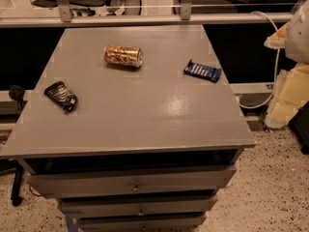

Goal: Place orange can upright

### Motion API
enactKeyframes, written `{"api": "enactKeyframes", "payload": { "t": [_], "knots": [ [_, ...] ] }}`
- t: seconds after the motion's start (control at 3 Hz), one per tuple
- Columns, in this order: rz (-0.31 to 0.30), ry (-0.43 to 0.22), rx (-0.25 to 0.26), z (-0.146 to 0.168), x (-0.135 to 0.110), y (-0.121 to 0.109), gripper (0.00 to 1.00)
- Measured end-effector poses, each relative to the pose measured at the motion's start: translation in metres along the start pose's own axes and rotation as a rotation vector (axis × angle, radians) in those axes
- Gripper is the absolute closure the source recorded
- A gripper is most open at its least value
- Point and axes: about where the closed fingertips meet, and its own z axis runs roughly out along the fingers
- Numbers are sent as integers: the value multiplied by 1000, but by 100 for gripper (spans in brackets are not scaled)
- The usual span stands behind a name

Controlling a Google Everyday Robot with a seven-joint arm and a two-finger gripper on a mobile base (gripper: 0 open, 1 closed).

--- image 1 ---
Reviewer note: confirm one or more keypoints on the metal railing frame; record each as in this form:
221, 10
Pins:
61, 13

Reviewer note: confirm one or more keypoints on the bottom grey drawer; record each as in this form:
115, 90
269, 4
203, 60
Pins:
105, 224

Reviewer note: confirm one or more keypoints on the grey drawer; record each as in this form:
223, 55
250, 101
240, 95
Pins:
139, 206
105, 224
136, 181

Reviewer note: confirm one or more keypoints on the grey drawer cabinet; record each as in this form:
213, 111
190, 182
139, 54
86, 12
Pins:
130, 118

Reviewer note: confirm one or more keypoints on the blue snack bar wrapper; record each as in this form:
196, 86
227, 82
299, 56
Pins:
202, 71

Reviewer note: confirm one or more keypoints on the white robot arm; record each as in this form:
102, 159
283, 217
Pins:
297, 41

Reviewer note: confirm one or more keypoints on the black zebra-striped chip bag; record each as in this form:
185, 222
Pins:
62, 96

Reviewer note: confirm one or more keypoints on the black stand leg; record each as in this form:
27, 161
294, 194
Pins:
15, 197

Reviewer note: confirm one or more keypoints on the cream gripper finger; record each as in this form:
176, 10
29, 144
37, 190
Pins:
277, 40
290, 93

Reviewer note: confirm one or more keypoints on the middle grey drawer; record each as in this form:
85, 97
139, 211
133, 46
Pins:
139, 206

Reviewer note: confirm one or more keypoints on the black object on ledge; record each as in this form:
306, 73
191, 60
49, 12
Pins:
17, 94

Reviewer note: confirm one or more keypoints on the top grey drawer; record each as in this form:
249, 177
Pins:
136, 181

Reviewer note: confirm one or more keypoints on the orange soda can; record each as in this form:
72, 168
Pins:
124, 55

